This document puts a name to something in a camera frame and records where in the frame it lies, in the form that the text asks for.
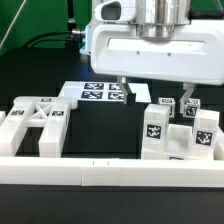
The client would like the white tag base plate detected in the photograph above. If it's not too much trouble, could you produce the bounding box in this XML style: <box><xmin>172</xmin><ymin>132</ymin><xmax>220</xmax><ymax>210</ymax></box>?
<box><xmin>59</xmin><ymin>81</ymin><xmax>151</xmax><ymax>103</ymax></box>

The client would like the black cable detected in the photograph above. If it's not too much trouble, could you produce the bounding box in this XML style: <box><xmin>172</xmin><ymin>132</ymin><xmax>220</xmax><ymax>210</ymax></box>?
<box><xmin>23</xmin><ymin>29</ymin><xmax>86</xmax><ymax>48</ymax></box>

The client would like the white obstacle fence wall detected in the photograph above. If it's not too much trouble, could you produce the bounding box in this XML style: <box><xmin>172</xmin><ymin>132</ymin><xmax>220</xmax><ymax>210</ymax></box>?
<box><xmin>0</xmin><ymin>157</ymin><xmax>224</xmax><ymax>188</ymax></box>

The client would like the white chair nut peg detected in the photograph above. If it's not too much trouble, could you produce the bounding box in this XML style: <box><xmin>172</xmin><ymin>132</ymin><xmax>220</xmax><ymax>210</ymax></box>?
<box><xmin>142</xmin><ymin>104</ymin><xmax>170</xmax><ymax>151</ymax></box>

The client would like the white part at left edge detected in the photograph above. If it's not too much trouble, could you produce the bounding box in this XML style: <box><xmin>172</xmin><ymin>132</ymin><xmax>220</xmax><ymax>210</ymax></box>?
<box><xmin>0</xmin><ymin>111</ymin><xmax>6</xmax><ymax>127</ymax></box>

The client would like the white chair back frame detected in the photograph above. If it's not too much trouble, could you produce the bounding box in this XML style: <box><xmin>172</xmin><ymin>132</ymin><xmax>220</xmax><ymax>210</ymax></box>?
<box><xmin>0</xmin><ymin>96</ymin><xmax>78</xmax><ymax>158</ymax></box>

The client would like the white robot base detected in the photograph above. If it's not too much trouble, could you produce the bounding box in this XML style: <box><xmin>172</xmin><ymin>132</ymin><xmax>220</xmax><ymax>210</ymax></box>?
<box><xmin>79</xmin><ymin>25</ymin><xmax>92</xmax><ymax>62</ymax></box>

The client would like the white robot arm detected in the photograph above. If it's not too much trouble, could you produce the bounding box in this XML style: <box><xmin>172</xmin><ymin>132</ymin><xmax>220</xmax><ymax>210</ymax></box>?
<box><xmin>90</xmin><ymin>0</ymin><xmax>224</xmax><ymax>113</ymax></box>

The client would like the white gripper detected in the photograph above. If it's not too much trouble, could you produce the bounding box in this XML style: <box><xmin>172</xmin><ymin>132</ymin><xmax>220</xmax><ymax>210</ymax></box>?
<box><xmin>91</xmin><ymin>23</ymin><xmax>224</xmax><ymax>114</ymax></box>

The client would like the white chair seat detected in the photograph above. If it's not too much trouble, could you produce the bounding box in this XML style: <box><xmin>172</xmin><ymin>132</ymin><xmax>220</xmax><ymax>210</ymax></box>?
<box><xmin>141</xmin><ymin>124</ymin><xmax>224</xmax><ymax>161</ymax></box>

